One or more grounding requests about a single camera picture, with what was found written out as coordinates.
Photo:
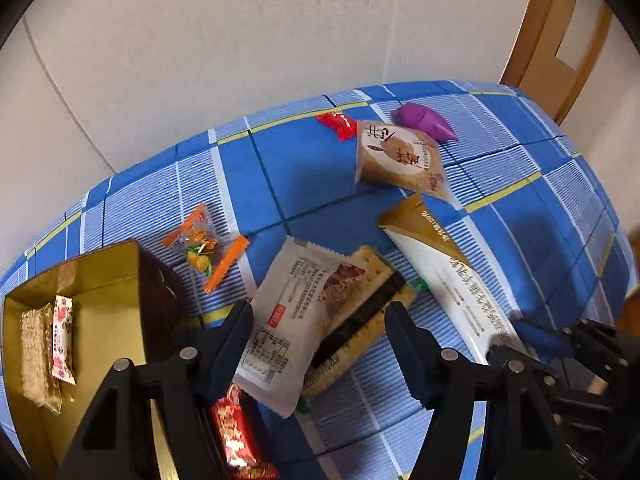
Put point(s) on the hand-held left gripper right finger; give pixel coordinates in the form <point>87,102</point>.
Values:
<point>400,340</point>

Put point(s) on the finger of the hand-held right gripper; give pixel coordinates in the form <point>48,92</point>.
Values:
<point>545,337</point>
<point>537,367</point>

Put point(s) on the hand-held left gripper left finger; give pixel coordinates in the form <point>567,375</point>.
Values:
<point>229,352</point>

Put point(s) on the cracker packet black band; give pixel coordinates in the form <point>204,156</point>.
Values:
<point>367,300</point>

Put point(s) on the white snack packet red label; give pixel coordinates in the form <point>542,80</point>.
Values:
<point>290,310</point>

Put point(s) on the red candy packet gold print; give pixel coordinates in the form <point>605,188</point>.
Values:
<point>237,430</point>

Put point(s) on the long white and gold packet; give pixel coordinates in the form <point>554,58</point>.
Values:
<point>445,270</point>

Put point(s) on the gold rectangular box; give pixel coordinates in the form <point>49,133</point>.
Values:
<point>105,310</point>

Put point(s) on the beige round pastry packet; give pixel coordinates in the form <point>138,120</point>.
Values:
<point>400,160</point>

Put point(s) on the clear candy packet orange ends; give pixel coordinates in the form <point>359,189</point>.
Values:
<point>202,250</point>

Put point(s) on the blue plaid cloth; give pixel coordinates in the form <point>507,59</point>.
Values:
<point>500,240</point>

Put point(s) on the pink and white snack packet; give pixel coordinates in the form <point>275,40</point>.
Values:
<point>62,340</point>

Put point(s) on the clear-wrapped cracker packet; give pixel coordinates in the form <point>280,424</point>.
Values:
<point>36,355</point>

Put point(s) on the purple wrapped candy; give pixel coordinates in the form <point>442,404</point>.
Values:
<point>425,119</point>

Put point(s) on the small red candy wrapper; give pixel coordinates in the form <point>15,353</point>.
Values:
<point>340,124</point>

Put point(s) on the wooden chair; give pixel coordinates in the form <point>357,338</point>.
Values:
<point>537,40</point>

